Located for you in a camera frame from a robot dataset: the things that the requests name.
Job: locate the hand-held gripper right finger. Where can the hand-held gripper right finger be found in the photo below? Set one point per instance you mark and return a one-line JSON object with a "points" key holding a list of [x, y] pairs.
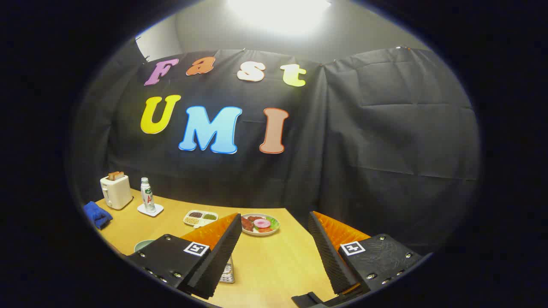
{"points": [[329, 256]]}

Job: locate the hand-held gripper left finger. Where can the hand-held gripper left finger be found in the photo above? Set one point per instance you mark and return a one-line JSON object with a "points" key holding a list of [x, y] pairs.
{"points": [[214, 265]]}

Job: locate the white divided grain tray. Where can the white divided grain tray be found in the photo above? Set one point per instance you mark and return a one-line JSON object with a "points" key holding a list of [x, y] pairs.
{"points": [[200, 218]]}

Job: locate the white food plate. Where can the white food plate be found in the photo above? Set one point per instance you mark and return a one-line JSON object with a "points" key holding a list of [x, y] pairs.
{"points": [[252, 232]]}

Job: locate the brown sausage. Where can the brown sausage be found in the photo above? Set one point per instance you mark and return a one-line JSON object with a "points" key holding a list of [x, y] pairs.
{"points": [[255, 218], [246, 224]]}

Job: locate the red tomato slice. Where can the red tomato slice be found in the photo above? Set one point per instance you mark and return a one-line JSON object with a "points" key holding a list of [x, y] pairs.
{"points": [[265, 229]]}

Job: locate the pink ham slice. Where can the pink ham slice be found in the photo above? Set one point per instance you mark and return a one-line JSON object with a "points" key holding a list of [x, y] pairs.
{"points": [[262, 223]]}

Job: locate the green lettuce leaf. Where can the green lettuce leaf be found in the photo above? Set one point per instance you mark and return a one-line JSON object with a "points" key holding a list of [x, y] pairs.
{"points": [[274, 222]]}

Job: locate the pale green plate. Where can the pale green plate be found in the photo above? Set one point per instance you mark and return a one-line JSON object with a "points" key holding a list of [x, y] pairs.
{"points": [[143, 245]]}

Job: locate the white square coaster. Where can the white square coaster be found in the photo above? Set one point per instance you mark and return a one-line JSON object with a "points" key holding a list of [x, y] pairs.
{"points": [[156, 210]]}

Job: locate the small white drink bottle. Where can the small white drink bottle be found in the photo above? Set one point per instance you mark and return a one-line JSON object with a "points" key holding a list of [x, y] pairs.
{"points": [[148, 196]]}

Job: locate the cream white toaster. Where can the cream white toaster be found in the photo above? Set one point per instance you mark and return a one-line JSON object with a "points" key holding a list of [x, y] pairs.
{"points": [[115, 192]]}

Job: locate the blue folded cloth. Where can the blue folded cloth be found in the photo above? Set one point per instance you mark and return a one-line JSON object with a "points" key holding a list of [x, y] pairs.
{"points": [[97, 214]]}

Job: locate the toast slices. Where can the toast slices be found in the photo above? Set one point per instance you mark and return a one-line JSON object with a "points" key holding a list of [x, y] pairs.
{"points": [[115, 175]]}

